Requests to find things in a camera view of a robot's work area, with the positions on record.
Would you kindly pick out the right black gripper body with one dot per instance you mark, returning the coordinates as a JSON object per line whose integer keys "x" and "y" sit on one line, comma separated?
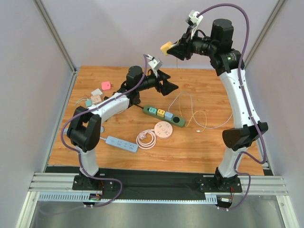
{"x": 186, "y": 46}

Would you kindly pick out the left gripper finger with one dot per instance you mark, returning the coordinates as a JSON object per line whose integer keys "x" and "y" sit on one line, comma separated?
{"x": 163, "y": 76}
{"x": 168, "y": 87}

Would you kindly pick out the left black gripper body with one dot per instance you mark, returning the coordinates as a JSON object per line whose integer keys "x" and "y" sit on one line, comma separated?
{"x": 160, "y": 82}

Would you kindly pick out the orange charger plug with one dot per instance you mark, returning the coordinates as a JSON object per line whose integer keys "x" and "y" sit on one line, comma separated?
{"x": 166, "y": 47}

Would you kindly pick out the green power strip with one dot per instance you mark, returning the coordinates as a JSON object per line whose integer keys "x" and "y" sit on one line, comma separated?
{"x": 177, "y": 120}

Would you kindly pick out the pink round power strip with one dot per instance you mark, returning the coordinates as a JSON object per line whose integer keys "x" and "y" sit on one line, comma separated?
{"x": 162, "y": 130}

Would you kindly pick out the pink charger plug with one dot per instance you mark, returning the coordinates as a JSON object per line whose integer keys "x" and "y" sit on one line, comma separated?
{"x": 106, "y": 85}

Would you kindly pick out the beige patterned cube charger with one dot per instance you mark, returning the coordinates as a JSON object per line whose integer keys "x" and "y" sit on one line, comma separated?
{"x": 96, "y": 99}

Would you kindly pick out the light blue small charger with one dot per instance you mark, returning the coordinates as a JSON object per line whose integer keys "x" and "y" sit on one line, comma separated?
{"x": 88, "y": 103}

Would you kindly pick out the light blue power strip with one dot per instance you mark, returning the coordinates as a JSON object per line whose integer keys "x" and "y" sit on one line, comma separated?
{"x": 118, "y": 143}

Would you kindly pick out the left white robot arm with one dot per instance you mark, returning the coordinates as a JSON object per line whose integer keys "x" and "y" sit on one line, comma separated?
{"x": 85, "y": 125}

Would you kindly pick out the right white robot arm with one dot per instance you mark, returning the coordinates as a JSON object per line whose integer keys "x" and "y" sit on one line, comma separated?
{"x": 230, "y": 68}

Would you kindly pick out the yellow charger plug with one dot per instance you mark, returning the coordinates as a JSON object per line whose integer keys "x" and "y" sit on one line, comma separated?
{"x": 161, "y": 113}

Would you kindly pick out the teal charger plug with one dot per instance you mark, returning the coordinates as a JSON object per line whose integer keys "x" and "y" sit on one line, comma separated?
{"x": 152, "y": 110}

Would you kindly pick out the blue charger plug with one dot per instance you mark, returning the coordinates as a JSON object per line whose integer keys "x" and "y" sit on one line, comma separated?
{"x": 168, "y": 116}

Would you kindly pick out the black base mat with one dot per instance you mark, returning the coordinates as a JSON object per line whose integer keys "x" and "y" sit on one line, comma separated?
{"x": 150, "y": 184}

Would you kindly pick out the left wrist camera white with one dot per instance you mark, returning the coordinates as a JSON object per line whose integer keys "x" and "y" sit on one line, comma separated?
{"x": 154, "y": 63}

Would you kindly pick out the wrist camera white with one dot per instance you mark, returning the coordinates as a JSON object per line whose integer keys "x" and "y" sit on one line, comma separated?
{"x": 154, "y": 63}
{"x": 193, "y": 20}

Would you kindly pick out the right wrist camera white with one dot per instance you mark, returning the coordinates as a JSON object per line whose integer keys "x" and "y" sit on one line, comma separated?
{"x": 193, "y": 20}

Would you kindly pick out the grey slotted cable duct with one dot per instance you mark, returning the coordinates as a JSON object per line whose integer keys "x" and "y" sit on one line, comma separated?
{"x": 93, "y": 198}

